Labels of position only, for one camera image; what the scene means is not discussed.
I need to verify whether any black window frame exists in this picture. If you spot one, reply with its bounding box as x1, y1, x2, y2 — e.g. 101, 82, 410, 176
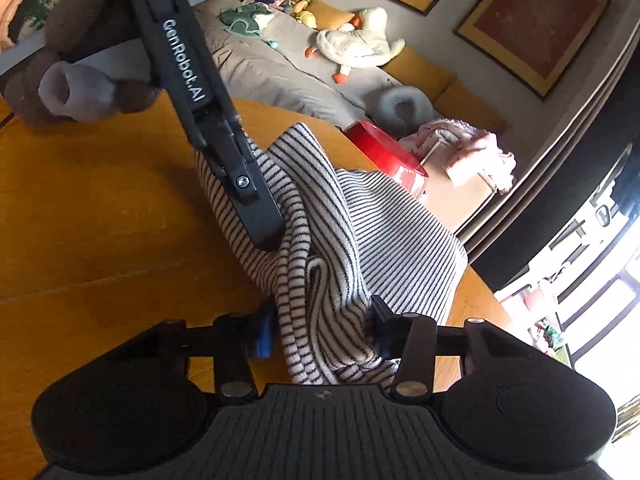
492, 142, 640, 366

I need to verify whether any grey neck pillow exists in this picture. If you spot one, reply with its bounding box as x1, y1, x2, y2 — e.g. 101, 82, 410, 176
375, 85, 436, 136

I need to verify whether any mustard yellow throw pillow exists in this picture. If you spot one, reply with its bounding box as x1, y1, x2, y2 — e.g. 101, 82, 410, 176
309, 0, 357, 31

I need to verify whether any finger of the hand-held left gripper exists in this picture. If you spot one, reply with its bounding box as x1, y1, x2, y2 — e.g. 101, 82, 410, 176
196, 117, 287, 252

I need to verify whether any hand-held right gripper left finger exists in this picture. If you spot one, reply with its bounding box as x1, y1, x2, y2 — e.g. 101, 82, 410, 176
141, 306, 275, 399

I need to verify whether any grey covered sofa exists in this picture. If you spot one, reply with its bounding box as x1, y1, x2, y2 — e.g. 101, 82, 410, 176
192, 0, 516, 234

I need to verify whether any pink flower pot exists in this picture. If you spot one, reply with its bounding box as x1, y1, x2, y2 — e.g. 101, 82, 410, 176
521, 284, 557, 317

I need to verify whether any red plastic basin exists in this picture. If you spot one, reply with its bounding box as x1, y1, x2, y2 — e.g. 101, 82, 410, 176
343, 119, 430, 199

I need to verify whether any striped knit sweater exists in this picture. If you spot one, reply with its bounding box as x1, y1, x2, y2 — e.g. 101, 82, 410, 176
195, 122, 469, 387

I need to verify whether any pink blanket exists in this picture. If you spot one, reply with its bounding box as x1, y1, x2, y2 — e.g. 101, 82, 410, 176
400, 117, 517, 194

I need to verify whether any green and white cloth toy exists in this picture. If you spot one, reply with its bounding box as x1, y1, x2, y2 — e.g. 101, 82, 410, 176
219, 2, 276, 39

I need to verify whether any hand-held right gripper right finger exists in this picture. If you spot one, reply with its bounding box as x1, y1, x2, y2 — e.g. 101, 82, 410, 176
370, 295, 527, 399

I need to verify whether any person's left forearm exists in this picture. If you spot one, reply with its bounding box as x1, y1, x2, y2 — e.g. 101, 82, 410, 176
0, 0, 164, 129

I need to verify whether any mustard yellow back cushion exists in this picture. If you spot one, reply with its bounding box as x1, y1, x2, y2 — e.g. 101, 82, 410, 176
434, 80, 507, 132
380, 45, 457, 107

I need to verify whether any white duck plush toy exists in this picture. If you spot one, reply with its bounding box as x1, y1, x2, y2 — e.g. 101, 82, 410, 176
304, 6, 406, 84

